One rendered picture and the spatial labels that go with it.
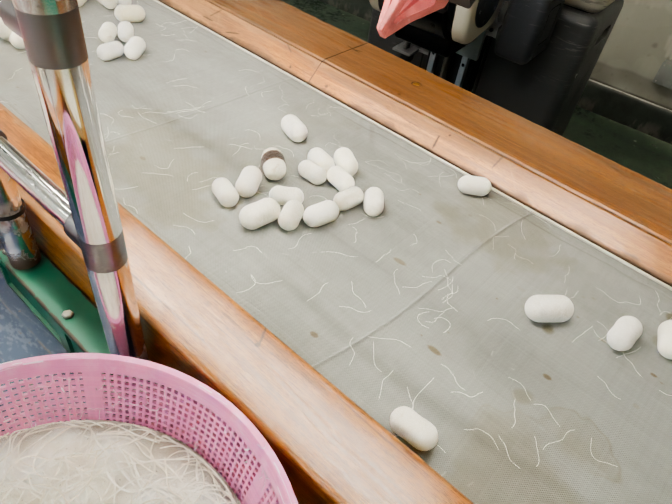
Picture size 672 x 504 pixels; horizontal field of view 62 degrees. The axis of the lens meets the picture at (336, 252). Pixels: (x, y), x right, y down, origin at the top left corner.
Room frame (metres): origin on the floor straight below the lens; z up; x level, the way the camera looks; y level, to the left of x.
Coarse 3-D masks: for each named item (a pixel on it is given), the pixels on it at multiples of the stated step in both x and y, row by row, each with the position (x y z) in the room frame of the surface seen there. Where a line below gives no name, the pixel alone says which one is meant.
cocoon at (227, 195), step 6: (216, 180) 0.39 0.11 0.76; (222, 180) 0.39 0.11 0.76; (228, 180) 0.39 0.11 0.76; (216, 186) 0.38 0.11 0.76; (222, 186) 0.38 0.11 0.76; (228, 186) 0.38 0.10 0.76; (216, 192) 0.38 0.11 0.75; (222, 192) 0.37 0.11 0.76; (228, 192) 0.37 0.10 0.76; (234, 192) 0.38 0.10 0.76; (222, 198) 0.37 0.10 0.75; (228, 198) 0.37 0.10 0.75; (234, 198) 0.37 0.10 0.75; (222, 204) 0.37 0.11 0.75; (228, 204) 0.37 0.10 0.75; (234, 204) 0.37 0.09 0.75
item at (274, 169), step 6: (270, 162) 0.42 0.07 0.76; (276, 162) 0.42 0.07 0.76; (282, 162) 0.43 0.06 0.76; (264, 168) 0.42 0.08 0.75; (270, 168) 0.42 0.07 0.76; (276, 168) 0.42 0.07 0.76; (282, 168) 0.42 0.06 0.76; (270, 174) 0.42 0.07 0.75; (276, 174) 0.42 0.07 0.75; (282, 174) 0.42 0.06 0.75
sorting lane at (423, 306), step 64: (0, 64) 0.55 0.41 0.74; (128, 64) 0.60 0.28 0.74; (192, 64) 0.62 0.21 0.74; (256, 64) 0.65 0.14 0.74; (128, 128) 0.47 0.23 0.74; (192, 128) 0.49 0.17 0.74; (256, 128) 0.51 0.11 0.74; (320, 128) 0.53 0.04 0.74; (384, 128) 0.55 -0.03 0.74; (128, 192) 0.37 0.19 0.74; (192, 192) 0.39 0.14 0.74; (256, 192) 0.40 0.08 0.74; (320, 192) 0.42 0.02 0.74; (384, 192) 0.43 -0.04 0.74; (448, 192) 0.45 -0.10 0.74; (192, 256) 0.31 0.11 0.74; (256, 256) 0.32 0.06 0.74; (320, 256) 0.33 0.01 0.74; (384, 256) 0.34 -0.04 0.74; (448, 256) 0.36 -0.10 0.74; (512, 256) 0.37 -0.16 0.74; (576, 256) 0.39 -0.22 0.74; (320, 320) 0.26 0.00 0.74; (384, 320) 0.27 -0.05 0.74; (448, 320) 0.29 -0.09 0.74; (512, 320) 0.30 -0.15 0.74; (576, 320) 0.31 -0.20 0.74; (640, 320) 0.32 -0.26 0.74; (384, 384) 0.22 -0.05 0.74; (448, 384) 0.23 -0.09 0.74; (512, 384) 0.24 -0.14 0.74; (576, 384) 0.24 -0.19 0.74; (640, 384) 0.25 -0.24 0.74; (448, 448) 0.18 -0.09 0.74; (512, 448) 0.19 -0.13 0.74; (576, 448) 0.19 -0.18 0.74; (640, 448) 0.20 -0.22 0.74
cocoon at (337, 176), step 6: (330, 168) 0.44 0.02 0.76; (336, 168) 0.43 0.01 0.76; (342, 168) 0.44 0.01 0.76; (330, 174) 0.43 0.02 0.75; (336, 174) 0.43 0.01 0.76; (342, 174) 0.43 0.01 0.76; (348, 174) 0.43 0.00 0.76; (330, 180) 0.43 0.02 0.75; (336, 180) 0.42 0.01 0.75; (342, 180) 0.42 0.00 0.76; (348, 180) 0.42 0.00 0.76; (336, 186) 0.42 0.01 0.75; (342, 186) 0.42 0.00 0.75; (348, 186) 0.42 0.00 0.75
